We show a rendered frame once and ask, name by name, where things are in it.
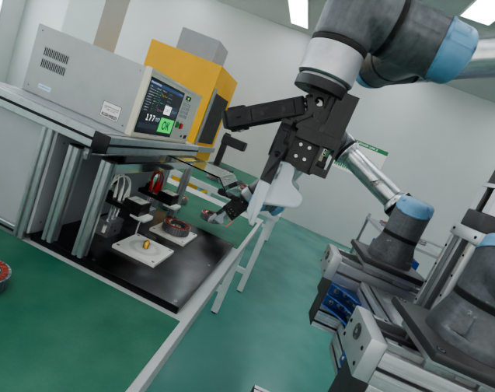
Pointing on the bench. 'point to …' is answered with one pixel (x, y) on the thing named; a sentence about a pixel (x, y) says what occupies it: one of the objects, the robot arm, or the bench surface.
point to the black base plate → (131, 280)
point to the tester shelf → (79, 124)
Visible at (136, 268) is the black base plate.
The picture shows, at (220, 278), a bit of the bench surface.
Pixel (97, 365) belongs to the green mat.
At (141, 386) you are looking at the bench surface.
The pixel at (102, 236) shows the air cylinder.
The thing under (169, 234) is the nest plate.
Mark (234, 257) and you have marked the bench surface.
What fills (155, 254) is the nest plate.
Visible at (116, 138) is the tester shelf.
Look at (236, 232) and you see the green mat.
